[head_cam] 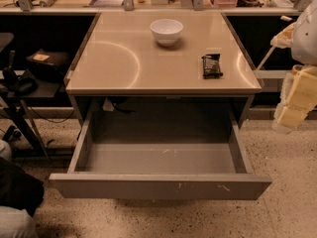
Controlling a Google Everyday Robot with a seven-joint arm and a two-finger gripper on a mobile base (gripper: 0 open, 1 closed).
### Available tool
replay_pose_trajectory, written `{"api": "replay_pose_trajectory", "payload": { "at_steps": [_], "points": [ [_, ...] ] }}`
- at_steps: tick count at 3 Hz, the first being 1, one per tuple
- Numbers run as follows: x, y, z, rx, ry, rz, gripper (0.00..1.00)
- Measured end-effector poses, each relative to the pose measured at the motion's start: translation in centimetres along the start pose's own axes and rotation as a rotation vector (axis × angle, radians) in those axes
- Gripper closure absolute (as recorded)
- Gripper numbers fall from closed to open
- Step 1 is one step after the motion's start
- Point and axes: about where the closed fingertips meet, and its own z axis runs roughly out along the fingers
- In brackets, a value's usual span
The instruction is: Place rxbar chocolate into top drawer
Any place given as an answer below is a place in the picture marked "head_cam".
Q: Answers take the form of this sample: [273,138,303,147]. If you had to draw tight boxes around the white stick with black tip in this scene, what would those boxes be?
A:
[257,15,294,71]

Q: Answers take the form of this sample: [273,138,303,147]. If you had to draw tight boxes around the grey cabinet table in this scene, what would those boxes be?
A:
[66,10,262,128]

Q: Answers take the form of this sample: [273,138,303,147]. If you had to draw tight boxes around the black headphones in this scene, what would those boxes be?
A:
[2,67,38,95]

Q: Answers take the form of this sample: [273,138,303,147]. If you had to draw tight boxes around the black rxbar chocolate wrapper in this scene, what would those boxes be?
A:
[202,54,223,79]

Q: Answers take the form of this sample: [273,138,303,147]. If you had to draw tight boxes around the black box with label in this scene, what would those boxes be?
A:
[26,49,70,69]

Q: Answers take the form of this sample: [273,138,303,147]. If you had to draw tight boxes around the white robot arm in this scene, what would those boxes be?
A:
[270,0,317,134]

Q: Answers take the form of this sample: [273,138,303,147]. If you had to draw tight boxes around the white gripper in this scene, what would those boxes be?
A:
[270,23,317,134]

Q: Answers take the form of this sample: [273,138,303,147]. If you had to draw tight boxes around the grey open top drawer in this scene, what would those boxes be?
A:
[50,98,271,200]

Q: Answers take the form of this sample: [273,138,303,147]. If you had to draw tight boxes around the person's dark clothing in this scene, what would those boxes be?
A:
[0,158,45,216]

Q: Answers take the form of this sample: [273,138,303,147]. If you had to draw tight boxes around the white ceramic bowl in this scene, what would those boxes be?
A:
[150,19,183,47]

